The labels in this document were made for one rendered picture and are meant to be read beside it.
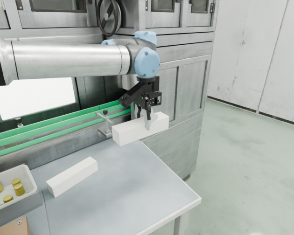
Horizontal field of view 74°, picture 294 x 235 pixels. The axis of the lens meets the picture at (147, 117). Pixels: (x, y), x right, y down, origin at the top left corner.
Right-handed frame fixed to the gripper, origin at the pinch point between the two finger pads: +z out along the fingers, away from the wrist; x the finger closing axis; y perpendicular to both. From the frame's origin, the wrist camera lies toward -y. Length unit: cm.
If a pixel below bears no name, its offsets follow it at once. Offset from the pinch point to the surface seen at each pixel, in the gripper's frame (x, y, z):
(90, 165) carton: 21.4, -17.6, 27.7
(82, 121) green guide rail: 48, -11, 16
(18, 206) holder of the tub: 14, -50, 28
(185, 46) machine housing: 36, 58, -24
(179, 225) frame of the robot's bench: -17, 10, 52
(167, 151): 35, 47, 54
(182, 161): 37, 67, 75
